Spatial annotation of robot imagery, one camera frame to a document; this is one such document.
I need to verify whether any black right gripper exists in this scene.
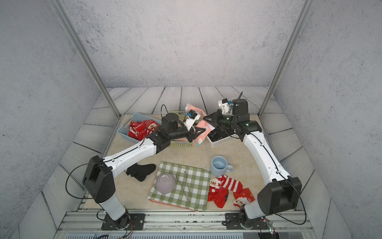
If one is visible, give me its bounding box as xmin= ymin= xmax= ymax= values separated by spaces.
xmin=203 ymin=110 xmax=238 ymax=132

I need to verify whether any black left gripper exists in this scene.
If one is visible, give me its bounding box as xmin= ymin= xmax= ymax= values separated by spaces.
xmin=167 ymin=122 xmax=206 ymax=143

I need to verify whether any pink sock with blue text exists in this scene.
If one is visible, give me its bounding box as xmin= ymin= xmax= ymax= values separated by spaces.
xmin=185 ymin=104 xmax=215 ymax=146

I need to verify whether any red bear Christmas sock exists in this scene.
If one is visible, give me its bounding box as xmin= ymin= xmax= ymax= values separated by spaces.
xmin=128 ymin=119 xmax=159 ymax=141

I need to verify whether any black sock with blue patch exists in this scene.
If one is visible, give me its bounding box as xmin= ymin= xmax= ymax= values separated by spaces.
xmin=125 ymin=163 xmax=156 ymax=182

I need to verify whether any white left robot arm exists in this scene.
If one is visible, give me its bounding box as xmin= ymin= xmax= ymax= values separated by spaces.
xmin=82 ymin=113 xmax=207 ymax=222

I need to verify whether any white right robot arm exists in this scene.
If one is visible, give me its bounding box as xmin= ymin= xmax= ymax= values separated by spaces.
xmin=204 ymin=99 xmax=302 ymax=227

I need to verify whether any white plastic basket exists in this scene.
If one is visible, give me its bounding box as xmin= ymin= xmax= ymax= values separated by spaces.
xmin=208 ymin=121 xmax=240 ymax=148

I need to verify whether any light green plastic basket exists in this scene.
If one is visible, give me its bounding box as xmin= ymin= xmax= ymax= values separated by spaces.
xmin=170 ymin=110 xmax=194 ymax=147

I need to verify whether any light blue plastic basket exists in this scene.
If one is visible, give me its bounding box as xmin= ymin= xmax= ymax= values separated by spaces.
xmin=117 ymin=113 xmax=163 ymax=144

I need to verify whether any light blue ceramic mug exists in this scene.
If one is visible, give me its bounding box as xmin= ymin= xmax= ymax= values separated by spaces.
xmin=210 ymin=156 xmax=234 ymax=177

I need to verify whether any green white checkered cloth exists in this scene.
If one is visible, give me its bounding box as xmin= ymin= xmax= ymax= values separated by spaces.
xmin=148 ymin=161 xmax=212 ymax=211

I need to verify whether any red white striped Santa sock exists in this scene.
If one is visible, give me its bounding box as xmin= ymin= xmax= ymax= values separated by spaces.
xmin=210 ymin=175 xmax=243 ymax=193

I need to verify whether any lilac ceramic bowl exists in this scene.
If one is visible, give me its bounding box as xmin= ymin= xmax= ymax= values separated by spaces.
xmin=155 ymin=173 xmax=176 ymax=194

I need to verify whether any red Santa sock front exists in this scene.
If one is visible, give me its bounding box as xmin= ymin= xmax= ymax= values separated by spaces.
xmin=233 ymin=188 xmax=256 ymax=208

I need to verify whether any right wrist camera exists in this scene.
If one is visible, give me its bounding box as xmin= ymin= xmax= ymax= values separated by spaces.
xmin=218 ymin=98 xmax=232 ymax=115

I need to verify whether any right aluminium frame post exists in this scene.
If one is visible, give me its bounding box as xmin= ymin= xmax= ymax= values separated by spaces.
xmin=258 ymin=0 xmax=314 ymax=118

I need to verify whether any metal base rail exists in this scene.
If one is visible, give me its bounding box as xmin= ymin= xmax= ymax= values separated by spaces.
xmin=54 ymin=210 xmax=316 ymax=239

